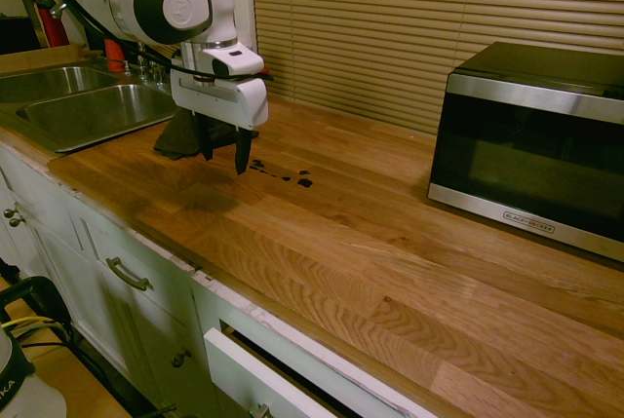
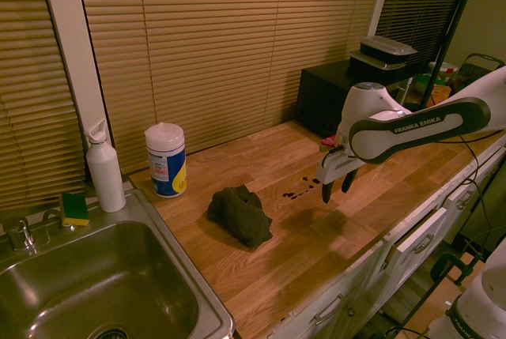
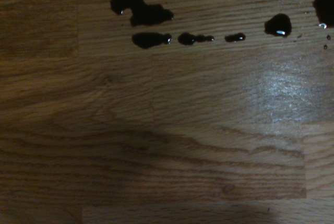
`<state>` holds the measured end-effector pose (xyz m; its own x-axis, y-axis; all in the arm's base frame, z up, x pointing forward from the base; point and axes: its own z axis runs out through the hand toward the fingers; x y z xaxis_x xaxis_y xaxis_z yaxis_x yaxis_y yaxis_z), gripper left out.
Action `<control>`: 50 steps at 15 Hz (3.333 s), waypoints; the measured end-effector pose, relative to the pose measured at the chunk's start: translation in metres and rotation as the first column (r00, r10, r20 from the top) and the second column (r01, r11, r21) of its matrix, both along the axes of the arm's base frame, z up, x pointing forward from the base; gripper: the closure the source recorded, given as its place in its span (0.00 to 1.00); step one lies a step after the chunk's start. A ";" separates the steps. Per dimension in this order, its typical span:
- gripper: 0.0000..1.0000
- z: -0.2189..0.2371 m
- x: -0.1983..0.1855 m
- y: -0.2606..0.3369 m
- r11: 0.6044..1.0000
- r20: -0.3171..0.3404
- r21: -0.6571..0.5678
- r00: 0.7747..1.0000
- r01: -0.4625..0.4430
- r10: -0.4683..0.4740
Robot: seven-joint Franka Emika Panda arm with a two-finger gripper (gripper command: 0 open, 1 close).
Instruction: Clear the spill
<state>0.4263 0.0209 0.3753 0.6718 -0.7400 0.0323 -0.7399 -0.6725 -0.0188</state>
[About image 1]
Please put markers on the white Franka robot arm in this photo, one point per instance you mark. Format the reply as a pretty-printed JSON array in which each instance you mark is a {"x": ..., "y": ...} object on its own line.
[{"x": 166, "y": 4}]

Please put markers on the chrome sink faucet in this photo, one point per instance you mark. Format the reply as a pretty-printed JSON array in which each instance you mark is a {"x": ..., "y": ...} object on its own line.
[{"x": 144, "y": 64}]

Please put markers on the black metal cart frame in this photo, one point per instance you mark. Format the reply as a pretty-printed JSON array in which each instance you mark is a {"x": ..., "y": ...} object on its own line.
[{"x": 49, "y": 291}]

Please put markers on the white kitchen cabinet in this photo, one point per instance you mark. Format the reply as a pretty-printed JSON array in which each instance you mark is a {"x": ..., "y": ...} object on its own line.
[{"x": 73, "y": 252}]

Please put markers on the stainless steel sink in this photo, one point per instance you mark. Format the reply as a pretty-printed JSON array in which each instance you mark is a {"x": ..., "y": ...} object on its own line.
[{"x": 97, "y": 111}]

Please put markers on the open white drawer front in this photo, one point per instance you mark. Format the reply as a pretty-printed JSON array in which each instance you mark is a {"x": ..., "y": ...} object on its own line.
[{"x": 253, "y": 379}]

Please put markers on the black liquid spill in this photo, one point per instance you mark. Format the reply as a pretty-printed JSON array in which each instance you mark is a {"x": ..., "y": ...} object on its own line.
[{"x": 305, "y": 182}]

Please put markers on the red fire extinguisher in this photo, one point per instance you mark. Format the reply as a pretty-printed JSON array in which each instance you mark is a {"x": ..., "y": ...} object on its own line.
[{"x": 51, "y": 23}]

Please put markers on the dark grey cloth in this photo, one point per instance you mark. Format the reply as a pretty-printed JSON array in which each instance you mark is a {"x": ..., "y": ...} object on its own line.
[{"x": 178, "y": 138}]

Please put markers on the wide tan window blind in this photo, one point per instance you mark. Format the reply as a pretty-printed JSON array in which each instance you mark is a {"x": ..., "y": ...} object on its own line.
[{"x": 414, "y": 23}]

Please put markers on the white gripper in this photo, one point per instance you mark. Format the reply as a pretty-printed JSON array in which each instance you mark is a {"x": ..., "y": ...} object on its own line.
[{"x": 219, "y": 101}]

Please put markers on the black steel microwave oven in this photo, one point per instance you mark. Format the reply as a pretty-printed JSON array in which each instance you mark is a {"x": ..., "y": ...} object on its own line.
[{"x": 526, "y": 155}]

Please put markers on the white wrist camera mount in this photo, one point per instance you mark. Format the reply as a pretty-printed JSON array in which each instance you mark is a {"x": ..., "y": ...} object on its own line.
[{"x": 239, "y": 61}]

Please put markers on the red bottle behind sink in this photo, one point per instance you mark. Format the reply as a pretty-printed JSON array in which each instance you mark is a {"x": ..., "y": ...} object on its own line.
[{"x": 114, "y": 55}]

